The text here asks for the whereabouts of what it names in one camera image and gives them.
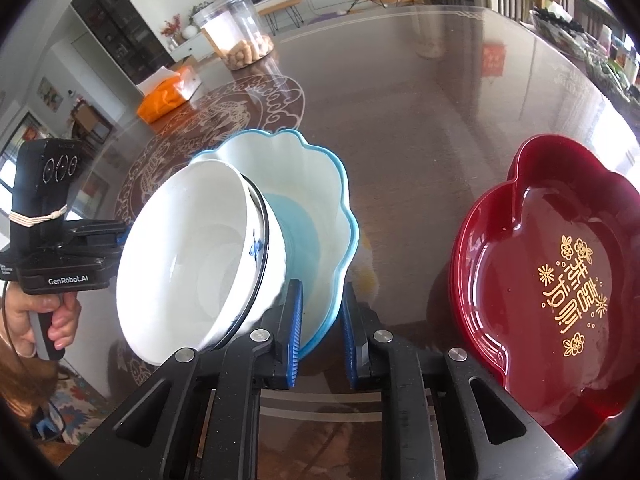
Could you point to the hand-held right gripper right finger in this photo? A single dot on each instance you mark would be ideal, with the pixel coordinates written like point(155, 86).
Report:
point(350, 340)

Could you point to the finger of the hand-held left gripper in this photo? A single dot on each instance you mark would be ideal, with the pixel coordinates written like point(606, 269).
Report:
point(95, 231)
point(97, 250)

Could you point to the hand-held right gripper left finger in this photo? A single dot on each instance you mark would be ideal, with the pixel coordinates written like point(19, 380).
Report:
point(295, 325)

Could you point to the white bowl blue print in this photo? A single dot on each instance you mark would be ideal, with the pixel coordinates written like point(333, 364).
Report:
point(190, 260)

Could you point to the blue scalloped ceramic bowl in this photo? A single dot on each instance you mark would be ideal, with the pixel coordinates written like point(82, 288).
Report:
point(310, 200)

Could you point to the person's left hand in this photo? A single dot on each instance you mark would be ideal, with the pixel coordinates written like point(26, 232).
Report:
point(20, 317)

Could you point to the wooden dining chair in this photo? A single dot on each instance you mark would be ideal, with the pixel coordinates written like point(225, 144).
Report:
point(92, 125)

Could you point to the brown fuzzy cloth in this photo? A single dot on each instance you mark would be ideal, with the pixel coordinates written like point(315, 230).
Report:
point(25, 385)

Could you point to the orange tissue pack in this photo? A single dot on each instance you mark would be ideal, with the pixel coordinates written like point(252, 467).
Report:
point(167, 97)

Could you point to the patterned floor rug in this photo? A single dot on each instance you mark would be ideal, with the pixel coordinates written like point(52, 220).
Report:
point(82, 410)

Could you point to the dark glass display cabinet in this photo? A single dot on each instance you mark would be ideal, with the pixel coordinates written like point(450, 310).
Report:
point(120, 25)

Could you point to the red flower bouquet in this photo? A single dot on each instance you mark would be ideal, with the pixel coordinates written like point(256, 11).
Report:
point(171, 27)

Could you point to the round white vase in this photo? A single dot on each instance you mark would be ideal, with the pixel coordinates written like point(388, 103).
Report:
point(188, 33)

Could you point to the leafy green houseplant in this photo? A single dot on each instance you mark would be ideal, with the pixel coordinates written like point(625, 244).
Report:
point(200, 10)

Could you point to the clear plastic snack jar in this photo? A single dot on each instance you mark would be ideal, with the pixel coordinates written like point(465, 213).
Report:
point(235, 25)

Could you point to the wooden stool hairpin legs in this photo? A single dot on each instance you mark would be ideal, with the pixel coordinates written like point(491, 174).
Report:
point(277, 4)

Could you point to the purple floor mat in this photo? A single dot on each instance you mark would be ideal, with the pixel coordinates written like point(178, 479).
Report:
point(325, 17)

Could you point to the dark brown side table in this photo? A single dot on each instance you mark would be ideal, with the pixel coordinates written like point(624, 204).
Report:
point(627, 105)

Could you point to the glass bowl of packets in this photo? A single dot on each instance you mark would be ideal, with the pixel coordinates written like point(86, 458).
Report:
point(612, 72)

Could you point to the basket of dark items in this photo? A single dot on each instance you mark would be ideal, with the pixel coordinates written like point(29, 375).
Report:
point(560, 27)

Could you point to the framed wall picture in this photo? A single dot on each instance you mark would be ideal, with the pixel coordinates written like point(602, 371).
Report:
point(50, 94)

